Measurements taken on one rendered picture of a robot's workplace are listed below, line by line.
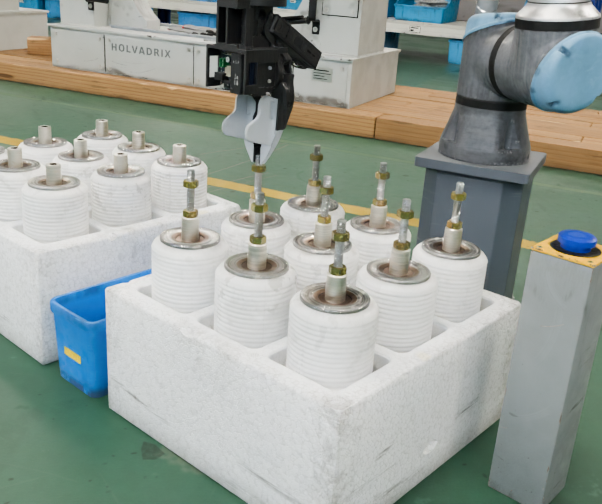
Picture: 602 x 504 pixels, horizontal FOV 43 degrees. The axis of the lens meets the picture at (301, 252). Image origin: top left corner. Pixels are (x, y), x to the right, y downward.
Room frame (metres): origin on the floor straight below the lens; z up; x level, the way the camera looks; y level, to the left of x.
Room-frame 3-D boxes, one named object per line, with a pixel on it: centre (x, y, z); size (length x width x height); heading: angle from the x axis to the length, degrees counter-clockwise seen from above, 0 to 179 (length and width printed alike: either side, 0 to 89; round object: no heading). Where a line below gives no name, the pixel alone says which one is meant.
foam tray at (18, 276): (1.25, 0.39, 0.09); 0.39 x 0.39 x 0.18; 48
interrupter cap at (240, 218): (0.98, 0.06, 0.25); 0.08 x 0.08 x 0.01
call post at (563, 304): (0.77, -0.30, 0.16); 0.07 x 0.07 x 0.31; 50
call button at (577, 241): (0.77, -0.30, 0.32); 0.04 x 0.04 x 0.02
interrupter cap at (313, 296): (0.74, -0.04, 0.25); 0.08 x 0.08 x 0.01
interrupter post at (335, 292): (0.74, -0.04, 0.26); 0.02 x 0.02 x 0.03
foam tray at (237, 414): (0.90, -0.03, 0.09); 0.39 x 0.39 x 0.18; 50
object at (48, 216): (1.09, 0.38, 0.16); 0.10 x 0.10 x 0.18
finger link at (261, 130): (0.95, 0.06, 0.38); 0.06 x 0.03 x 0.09; 139
